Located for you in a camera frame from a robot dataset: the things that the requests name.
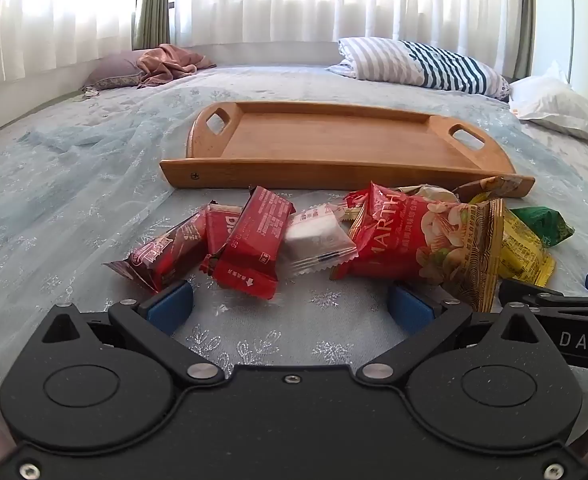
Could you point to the maroon snack bar packet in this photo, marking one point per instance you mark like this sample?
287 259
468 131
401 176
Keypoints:
169 255

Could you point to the red pistachio snack bag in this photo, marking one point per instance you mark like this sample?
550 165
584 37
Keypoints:
413 240

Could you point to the green snack packet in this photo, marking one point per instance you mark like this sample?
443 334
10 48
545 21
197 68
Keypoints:
543 225

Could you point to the blue white striped pillow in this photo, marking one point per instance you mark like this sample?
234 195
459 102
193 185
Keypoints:
423 65

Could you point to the red black gold-ended packet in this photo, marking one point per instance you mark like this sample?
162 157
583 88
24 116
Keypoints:
356 207

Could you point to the brown gold triangular snack packet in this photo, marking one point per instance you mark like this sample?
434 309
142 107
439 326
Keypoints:
488 187

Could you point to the cream spotted snack packet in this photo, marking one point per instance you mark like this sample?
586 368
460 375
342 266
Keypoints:
431 192

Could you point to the bright red snack bar packet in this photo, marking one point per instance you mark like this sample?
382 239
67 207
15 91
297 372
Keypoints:
254 240

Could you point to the red biscuit packet white lettering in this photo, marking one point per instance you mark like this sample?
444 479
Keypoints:
219 230

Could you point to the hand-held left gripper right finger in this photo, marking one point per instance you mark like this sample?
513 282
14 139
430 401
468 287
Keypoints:
408 307

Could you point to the wooden serving tray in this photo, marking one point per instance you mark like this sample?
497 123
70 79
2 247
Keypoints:
334 145

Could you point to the white cake clear wrapper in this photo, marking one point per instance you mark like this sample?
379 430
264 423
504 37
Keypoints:
314 240

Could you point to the small white item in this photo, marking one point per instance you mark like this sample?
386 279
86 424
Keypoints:
88 93

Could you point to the white plastic bag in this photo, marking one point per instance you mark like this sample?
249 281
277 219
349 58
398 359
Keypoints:
553 102

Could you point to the yellow snack packet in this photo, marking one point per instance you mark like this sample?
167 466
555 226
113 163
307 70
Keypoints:
521 250

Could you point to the purple pillow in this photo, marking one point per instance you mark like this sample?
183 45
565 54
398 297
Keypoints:
114 70

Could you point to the pink crumpled cloth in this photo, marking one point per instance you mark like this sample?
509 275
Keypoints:
169 62

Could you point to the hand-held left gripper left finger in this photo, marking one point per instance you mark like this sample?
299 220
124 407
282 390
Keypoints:
169 307

